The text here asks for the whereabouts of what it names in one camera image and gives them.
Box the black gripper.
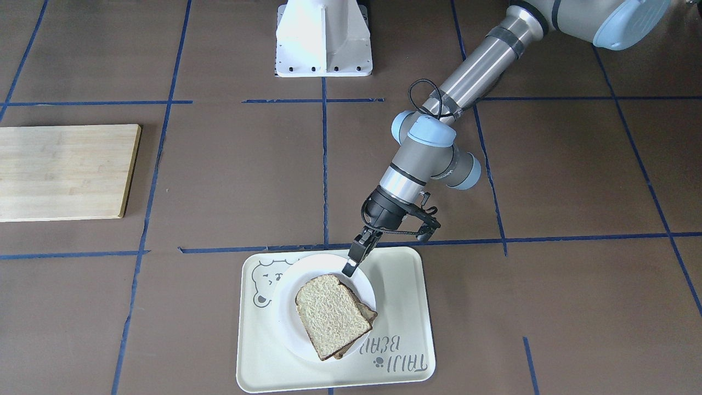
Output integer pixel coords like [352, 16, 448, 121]
[342, 187, 418, 277]

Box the bread slice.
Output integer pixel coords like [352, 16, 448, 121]
[295, 273, 373, 362]

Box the white round plate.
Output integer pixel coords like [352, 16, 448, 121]
[271, 253, 377, 363]

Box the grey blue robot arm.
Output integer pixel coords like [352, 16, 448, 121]
[342, 1, 670, 277]

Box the bottom toast slice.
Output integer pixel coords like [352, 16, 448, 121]
[333, 286, 378, 360]

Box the cream bear tray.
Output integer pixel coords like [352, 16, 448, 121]
[236, 247, 436, 393]

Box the wooden cutting board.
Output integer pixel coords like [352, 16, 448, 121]
[1, 123, 142, 222]

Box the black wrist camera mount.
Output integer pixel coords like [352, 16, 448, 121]
[408, 190, 441, 242]

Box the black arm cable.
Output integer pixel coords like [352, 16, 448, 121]
[361, 79, 456, 236]

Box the white pedestal column base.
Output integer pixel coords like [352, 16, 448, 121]
[274, 1, 373, 78]

